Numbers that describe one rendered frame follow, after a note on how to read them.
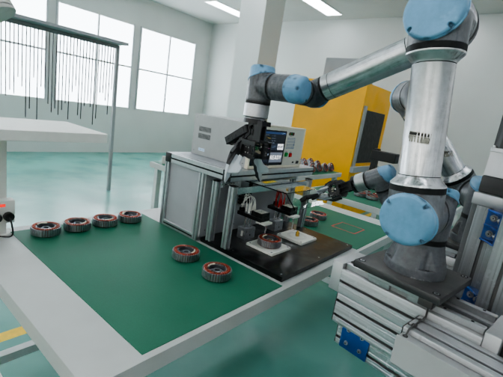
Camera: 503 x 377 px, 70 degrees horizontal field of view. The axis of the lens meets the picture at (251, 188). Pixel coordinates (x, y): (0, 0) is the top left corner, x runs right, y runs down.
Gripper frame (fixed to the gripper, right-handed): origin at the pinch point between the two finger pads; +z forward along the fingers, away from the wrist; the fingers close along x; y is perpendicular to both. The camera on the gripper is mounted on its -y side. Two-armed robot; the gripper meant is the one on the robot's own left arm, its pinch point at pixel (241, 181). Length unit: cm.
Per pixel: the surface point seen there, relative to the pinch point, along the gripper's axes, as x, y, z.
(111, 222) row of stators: -10, -73, 37
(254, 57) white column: 300, -341, -97
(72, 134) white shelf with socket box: -35, -53, -5
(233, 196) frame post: 22.0, -28.1, 14.0
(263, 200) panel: 64, -51, 25
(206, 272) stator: 0.4, -12.2, 37.2
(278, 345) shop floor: 83, -37, 115
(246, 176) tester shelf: 30.6, -30.9, 6.1
